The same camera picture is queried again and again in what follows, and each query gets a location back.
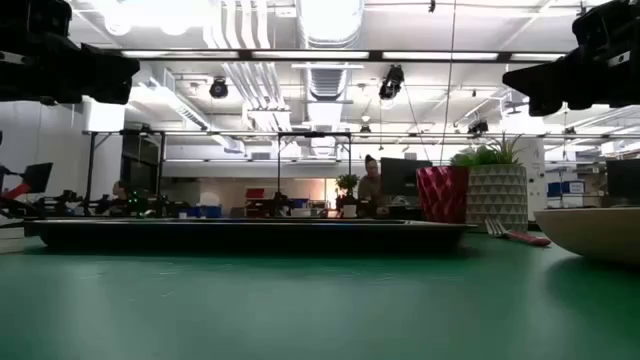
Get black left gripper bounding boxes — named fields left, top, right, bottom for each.
left=0, top=32, right=142, bottom=106

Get tilted black monitor on arm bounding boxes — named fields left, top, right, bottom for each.
left=21, top=161, right=55, bottom=195

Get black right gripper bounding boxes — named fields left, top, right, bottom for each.
left=501, top=43, right=640, bottom=118

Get white planter with green succulent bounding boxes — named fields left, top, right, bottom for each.
left=449, top=132, right=530, bottom=233

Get overhead LED light bar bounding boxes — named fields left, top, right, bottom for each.
left=117, top=48, right=569, bottom=64

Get fork with red handle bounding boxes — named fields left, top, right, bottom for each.
left=483, top=217, right=553, bottom=248

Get red faceted cup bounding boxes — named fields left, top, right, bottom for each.
left=415, top=165, right=472, bottom=225

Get blue box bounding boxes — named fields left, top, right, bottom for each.
left=546, top=180, right=587, bottom=198

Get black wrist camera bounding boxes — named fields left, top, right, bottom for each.
left=0, top=0, right=73, bottom=37
left=571, top=0, right=640, bottom=49

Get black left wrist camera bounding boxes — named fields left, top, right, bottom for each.
left=0, top=0, right=73, bottom=37

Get black computer monitor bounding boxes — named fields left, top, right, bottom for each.
left=379, top=157, right=434, bottom=198
left=606, top=158, right=640, bottom=199

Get person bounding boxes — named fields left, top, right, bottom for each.
left=356, top=154, right=392, bottom=218
left=110, top=179, right=131, bottom=212

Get black serving tray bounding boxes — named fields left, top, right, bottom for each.
left=23, top=218, right=476, bottom=252

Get blue storage bins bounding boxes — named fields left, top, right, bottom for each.
left=178, top=203, right=224, bottom=220

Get black overhead camera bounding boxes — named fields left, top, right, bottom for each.
left=208, top=76, right=231, bottom=101
left=377, top=63, right=407, bottom=102

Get black background rig frame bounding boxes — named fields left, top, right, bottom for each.
left=82, top=128, right=168, bottom=218
left=275, top=131, right=354, bottom=218

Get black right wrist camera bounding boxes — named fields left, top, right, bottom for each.
left=571, top=0, right=640, bottom=49

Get small potted background plant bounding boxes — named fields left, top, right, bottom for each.
left=335, top=172, right=362, bottom=219

